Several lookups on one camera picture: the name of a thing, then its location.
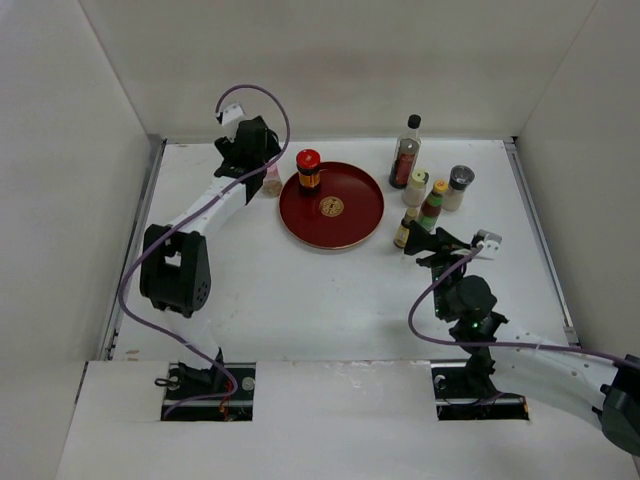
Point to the red-lid chili sauce jar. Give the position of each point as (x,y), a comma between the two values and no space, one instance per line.
(308,163)

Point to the white bottle cream cap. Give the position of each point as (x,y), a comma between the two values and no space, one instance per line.
(415,191)

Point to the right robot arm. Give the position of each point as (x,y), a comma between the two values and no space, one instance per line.
(600,388)

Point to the round red lacquer tray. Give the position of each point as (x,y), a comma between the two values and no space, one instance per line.
(345,211)

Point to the chili sauce bottle yellow cap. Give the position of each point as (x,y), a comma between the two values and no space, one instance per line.
(431,207)

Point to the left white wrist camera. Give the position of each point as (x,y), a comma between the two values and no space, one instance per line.
(231,114)

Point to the small oil bottle cork cap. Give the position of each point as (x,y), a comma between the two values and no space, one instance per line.
(403,231)

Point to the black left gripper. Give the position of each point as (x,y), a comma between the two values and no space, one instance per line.
(229,146)

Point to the black-top glass grinder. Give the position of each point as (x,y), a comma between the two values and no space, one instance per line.
(460,178)

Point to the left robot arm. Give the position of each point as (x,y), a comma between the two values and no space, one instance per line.
(175,271)

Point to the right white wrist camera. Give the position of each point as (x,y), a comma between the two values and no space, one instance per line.
(488,244)

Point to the pink-cap spice jar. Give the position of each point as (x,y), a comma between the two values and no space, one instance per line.
(272,184)

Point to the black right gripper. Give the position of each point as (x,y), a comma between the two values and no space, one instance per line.
(448,244)

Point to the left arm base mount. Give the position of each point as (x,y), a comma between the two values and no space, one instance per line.
(207,395)

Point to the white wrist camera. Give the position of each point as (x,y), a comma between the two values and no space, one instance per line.
(231,114)
(488,244)

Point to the tall soy sauce bottle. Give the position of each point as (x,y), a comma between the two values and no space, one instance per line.
(406,153)

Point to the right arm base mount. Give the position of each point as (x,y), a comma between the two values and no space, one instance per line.
(462,395)

